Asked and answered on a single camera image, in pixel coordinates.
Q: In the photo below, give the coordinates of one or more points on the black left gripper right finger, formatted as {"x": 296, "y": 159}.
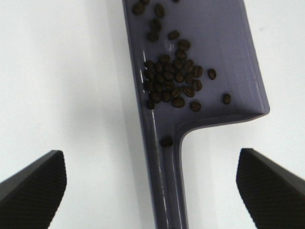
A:
{"x": 273, "y": 196}

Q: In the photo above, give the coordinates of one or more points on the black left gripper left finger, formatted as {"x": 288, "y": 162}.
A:
{"x": 30, "y": 198}

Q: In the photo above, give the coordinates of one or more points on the purple dustpan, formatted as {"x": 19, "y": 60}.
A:
{"x": 241, "y": 88}

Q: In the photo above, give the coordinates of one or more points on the pile of coffee beans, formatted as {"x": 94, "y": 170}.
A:
{"x": 169, "y": 58}

